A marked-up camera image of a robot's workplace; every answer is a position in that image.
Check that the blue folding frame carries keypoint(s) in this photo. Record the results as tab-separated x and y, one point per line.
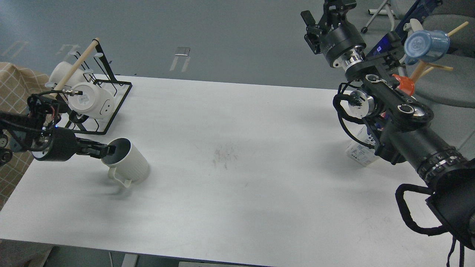
400	12

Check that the white ribbed mug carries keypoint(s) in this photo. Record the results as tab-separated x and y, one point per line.
126	165

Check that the blue mug on tree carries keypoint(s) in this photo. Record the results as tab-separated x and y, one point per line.
427	46

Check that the beige checkered cloth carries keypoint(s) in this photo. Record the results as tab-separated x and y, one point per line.
17	83

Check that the wooden rack rod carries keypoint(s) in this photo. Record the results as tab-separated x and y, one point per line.
59	89

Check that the grey office chair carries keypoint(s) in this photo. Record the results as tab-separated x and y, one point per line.
455	88

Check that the white smiley cup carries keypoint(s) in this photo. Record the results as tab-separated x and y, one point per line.
94	101

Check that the orange mug on tree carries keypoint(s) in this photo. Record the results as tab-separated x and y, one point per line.
406	85

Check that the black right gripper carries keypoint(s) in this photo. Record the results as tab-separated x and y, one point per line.
333	35

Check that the blue white milk carton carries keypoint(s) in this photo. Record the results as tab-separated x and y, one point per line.
358	152

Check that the black wire cup rack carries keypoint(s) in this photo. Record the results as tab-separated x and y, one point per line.
97	66

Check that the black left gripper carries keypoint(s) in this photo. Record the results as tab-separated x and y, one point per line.
63	144

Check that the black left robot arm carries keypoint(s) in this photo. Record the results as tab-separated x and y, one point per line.
38	132

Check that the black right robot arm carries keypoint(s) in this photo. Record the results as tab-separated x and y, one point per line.
376	112

